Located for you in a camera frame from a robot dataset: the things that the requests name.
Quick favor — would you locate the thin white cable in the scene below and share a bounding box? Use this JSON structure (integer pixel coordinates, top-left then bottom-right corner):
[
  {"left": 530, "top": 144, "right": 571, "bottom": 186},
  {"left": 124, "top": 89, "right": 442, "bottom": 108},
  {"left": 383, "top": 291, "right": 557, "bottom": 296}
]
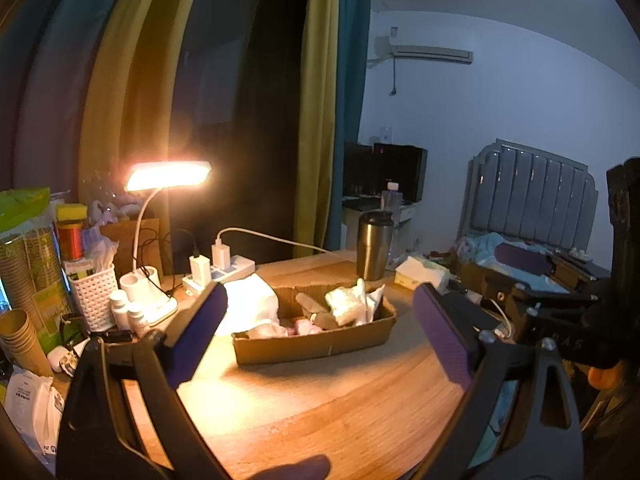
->
[{"left": 482, "top": 297, "right": 514, "bottom": 341}]

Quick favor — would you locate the white charging cable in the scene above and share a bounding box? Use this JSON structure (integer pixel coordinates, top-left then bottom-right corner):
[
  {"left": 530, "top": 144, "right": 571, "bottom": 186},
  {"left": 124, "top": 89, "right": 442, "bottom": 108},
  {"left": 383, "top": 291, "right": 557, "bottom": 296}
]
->
[{"left": 216, "top": 227, "right": 333, "bottom": 256}]

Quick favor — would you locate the wide white charger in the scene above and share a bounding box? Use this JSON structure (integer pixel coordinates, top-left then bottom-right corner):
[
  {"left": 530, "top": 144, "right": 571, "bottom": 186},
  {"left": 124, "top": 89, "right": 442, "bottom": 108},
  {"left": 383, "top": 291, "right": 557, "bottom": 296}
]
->
[{"left": 189, "top": 255, "right": 213, "bottom": 286}]

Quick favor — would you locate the clear water bottle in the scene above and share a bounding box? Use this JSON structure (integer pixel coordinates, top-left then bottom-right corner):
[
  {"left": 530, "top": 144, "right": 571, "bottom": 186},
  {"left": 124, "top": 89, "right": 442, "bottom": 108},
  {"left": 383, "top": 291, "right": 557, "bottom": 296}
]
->
[{"left": 381, "top": 182, "right": 403, "bottom": 216}]

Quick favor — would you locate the sleeve of paper cups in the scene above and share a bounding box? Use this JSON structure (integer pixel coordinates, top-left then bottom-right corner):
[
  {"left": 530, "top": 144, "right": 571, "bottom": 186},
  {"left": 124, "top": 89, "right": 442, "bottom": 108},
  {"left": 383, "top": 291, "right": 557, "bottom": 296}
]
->
[{"left": 0, "top": 227, "right": 68, "bottom": 361}]

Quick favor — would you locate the steel tumbler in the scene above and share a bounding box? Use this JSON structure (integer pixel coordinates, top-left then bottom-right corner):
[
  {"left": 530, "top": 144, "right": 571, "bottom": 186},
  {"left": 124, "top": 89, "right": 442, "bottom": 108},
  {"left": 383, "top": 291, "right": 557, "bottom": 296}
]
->
[{"left": 356, "top": 211, "right": 396, "bottom": 282}]

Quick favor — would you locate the stack of brown paper cups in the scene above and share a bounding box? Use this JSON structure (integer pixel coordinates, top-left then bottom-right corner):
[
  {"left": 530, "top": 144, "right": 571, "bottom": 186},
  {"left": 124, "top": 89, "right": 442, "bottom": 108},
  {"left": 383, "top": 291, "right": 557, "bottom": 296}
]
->
[{"left": 0, "top": 308, "right": 53, "bottom": 377}]

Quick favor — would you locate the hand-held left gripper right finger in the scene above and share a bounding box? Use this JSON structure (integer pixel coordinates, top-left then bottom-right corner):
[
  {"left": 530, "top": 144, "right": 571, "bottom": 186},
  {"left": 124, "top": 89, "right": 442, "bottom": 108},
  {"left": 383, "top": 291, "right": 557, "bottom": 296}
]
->
[{"left": 412, "top": 283, "right": 585, "bottom": 480}]

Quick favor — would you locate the person's left hand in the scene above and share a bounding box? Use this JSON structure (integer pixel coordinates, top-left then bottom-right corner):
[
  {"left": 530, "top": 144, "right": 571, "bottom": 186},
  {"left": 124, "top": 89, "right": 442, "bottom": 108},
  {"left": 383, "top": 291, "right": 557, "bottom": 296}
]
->
[{"left": 250, "top": 455, "right": 331, "bottom": 480}]

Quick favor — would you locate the yellow tissue pack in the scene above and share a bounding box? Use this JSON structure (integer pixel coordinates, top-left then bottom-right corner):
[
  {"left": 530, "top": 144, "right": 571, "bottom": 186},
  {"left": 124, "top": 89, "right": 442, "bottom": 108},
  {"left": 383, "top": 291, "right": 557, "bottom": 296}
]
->
[{"left": 394, "top": 256, "right": 451, "bottom": 293}]

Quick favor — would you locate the green plastic bag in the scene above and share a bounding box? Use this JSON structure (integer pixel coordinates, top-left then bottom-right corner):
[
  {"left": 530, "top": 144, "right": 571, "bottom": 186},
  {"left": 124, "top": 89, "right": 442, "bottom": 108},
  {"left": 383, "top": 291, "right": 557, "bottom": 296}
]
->
[{"left": 0, "top": 187, "right": 51, "bottom": 233}]

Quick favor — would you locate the yellow sponge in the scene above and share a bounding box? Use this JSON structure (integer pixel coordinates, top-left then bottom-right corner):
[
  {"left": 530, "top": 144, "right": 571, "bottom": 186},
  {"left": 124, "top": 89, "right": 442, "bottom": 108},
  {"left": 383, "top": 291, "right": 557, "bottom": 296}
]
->
[{"left": 55, "top": 203, "right": 90, "bottom": 223}]

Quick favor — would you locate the red can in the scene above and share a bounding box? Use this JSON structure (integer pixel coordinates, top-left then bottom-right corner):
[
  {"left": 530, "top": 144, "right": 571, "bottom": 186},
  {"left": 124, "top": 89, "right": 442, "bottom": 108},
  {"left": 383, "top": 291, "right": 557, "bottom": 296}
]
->
[{"left": 56, "top": 220, "right": 86, "bottom": 261}]

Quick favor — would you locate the black cable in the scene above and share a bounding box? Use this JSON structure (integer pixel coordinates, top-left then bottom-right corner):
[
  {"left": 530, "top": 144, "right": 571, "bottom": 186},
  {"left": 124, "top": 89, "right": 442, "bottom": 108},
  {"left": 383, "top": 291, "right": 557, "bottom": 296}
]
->
[{"left": 135, "top": 230, "right": 201, "bottom": 297}]

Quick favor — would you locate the cardboard box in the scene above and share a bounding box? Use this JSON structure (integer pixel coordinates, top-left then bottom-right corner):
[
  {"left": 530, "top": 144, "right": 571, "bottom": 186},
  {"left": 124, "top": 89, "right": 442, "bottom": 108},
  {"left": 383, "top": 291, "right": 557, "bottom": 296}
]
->
[{"left": 231, "top": 284, "right": 398, "bottom": 366}]

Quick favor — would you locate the brown paper bag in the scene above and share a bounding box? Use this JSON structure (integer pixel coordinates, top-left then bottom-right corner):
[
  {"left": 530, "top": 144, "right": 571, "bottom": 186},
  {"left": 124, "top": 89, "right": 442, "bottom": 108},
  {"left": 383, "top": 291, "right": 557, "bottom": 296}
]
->
[{"left": 100, "top": 218, "right": 163, "bottom": 276}]

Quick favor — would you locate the white wipes packet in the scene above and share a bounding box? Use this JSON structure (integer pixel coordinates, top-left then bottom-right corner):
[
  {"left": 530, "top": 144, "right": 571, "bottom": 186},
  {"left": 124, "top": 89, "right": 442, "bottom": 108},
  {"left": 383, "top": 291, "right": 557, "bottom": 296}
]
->
[{"left": 5, "top": 372, "right": 66, "bottom": 467}]

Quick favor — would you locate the teal curtain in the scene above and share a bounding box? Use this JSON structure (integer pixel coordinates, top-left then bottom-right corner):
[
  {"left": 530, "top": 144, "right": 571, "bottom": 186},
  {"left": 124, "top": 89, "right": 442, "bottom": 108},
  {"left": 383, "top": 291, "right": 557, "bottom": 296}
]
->
[{"left": 340, "top": 0, "right": 373, "bottom": 145}]

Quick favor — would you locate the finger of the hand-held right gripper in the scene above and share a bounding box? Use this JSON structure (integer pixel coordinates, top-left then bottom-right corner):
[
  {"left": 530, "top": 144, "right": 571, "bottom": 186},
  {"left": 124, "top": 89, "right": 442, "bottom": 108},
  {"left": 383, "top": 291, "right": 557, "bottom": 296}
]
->
[
  {"left": 492, "top": 242, "right": 596, "bottom": 282},
  {"left": 457, "top": 261, "right": 531, "bottom": 311}
]

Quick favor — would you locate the large white pill bottle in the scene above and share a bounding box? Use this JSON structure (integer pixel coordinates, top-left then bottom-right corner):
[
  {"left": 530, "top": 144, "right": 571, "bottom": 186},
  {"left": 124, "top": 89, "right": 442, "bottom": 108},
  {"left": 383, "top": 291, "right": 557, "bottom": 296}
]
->
[{"left": 110, "top": 291, "right": 132, "bottom": 331}]

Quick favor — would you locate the white woven basket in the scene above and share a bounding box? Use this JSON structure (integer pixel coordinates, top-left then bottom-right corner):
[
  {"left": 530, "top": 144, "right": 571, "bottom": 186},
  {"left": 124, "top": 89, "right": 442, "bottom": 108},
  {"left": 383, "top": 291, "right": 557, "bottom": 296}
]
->
[{"left": 67, "top": 262, "right": 118, "bottom": 333}]

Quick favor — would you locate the white round case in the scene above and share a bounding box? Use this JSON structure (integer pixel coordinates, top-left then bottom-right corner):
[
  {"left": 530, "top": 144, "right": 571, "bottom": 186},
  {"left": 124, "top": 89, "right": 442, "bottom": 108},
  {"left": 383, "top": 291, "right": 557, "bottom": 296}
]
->
[{"left": 47, "top": 345, "right": 78, "bottom": 376}]

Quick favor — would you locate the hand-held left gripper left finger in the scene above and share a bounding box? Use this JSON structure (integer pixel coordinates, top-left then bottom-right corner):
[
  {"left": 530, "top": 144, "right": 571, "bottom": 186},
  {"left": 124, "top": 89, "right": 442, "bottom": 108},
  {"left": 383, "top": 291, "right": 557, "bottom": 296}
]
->
[{"left": 56, "top": 282, "right": 229, "bottom": 480}]

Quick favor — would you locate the grey padded headboard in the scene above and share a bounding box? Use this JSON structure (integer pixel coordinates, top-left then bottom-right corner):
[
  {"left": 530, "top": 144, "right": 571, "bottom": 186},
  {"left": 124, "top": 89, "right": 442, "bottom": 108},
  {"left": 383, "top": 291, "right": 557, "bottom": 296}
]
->
[{"left": 457, "top": 139, "right": 598, "bottom": 256}]

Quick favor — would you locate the white cloth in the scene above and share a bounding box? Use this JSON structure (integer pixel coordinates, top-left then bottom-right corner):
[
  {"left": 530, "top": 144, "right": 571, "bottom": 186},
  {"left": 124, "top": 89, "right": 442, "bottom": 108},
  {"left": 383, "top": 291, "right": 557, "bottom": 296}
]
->
[{"left": 222, "top": 276, "right": 281, "bottom": 339}]

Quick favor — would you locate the white desk lamp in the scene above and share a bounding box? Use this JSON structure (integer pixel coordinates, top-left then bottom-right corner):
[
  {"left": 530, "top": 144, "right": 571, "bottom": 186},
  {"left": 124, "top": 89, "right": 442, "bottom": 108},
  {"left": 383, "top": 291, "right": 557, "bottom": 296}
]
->
[{"left": 120, "top": 161, "right": 212, "bottom": 323}]

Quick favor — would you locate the person's right hand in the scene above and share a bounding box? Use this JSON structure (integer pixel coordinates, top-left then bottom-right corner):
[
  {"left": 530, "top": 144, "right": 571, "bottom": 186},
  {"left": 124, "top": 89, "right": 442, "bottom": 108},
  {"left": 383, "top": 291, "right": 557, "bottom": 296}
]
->
[{"left": 589, "top": 367, "right": 626, "bottom": 391}]

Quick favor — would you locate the blue bedding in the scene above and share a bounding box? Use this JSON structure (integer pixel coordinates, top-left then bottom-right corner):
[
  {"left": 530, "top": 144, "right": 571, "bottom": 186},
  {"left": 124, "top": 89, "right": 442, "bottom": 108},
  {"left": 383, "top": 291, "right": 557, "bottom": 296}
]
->
[{"left": 455, "top": 232, "right": 566, "bottom": 291}]

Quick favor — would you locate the white plastic bag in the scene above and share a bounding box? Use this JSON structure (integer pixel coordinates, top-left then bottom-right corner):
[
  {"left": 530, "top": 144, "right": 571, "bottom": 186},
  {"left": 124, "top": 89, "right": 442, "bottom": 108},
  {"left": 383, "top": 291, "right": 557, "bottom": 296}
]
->
[{"left": 90, "top": 197, "right": 143, "bottom": 226}]

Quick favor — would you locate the white air conditioner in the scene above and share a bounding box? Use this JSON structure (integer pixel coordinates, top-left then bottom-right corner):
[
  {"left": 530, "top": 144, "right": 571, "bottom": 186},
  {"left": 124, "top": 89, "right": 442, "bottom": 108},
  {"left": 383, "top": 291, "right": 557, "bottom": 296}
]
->
[{"left": 367, "top": 35, "right": 473, "bottom": 68}]

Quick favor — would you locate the white power strip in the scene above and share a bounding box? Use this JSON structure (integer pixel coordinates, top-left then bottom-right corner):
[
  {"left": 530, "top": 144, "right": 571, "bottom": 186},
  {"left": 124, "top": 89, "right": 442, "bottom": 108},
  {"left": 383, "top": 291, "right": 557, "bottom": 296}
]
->
[{"left": 181, "top": 255, "right": 256, "bottom": 293}]

